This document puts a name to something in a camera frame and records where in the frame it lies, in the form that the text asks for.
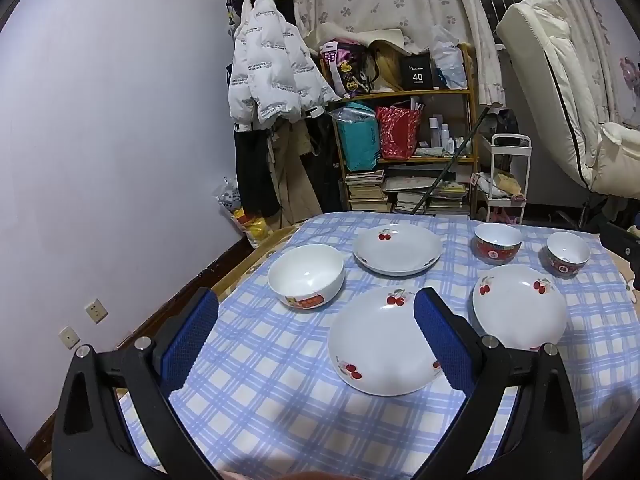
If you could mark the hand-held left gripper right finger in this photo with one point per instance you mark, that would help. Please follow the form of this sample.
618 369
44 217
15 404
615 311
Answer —
442 340

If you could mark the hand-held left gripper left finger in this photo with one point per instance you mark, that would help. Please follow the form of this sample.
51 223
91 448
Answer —
192 340

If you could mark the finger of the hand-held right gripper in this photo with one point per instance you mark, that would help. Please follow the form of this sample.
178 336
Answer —
622 247

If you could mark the small red patterned bowl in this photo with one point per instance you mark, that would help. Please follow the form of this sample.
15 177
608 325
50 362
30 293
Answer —
562 265

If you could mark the white cherry print plate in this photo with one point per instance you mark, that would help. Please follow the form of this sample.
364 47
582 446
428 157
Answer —
380 345
520 310
400 255

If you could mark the large red patterned bowl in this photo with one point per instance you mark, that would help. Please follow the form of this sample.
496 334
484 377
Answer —
495 255

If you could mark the white bowl with red label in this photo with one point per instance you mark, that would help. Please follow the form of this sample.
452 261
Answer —
305 270

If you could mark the blue checked tablecloth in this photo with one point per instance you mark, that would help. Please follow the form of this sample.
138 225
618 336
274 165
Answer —
280 375

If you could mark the yellow packet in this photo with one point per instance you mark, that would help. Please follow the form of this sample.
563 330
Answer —
255 227

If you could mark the stack of flat books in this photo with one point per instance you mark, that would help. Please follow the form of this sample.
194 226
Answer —
445 197

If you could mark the printed plastic bag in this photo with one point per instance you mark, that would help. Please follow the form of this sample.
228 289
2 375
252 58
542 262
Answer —
229 200

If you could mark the white trolley cart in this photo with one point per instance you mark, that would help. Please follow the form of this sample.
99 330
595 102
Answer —
510 140

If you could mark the stack of old books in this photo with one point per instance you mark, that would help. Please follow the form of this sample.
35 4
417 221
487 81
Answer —
365 190

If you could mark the white recliner chair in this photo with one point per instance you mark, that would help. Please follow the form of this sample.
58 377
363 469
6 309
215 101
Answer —
560 85

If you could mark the dark pole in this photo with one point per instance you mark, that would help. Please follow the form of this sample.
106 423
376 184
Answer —
450 160

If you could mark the black hanging garment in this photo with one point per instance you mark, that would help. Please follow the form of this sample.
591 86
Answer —
252 170

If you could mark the beige hanging coat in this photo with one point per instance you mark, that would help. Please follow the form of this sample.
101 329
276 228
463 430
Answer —
295 170

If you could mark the red bag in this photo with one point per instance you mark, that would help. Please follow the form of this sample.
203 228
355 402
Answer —
397 132

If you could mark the teal bag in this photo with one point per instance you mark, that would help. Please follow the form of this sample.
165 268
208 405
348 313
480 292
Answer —
357 140

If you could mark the floral curtain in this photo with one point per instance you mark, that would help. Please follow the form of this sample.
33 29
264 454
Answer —
380 0
600 15

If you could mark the wooden shelf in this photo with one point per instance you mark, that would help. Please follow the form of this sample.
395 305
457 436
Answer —
425 94

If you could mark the white plastic bag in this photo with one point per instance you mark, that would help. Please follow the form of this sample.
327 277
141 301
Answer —
450 60

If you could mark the black box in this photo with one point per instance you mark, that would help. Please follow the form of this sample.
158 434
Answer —
417 72

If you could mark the pink and black printed bag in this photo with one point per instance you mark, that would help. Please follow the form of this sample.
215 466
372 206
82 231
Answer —
345 70

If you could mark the white puffer jacket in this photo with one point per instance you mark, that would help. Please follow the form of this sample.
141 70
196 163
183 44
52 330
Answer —
275 60

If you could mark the beige wall socket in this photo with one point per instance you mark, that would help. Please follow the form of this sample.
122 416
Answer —
69 337
95 311

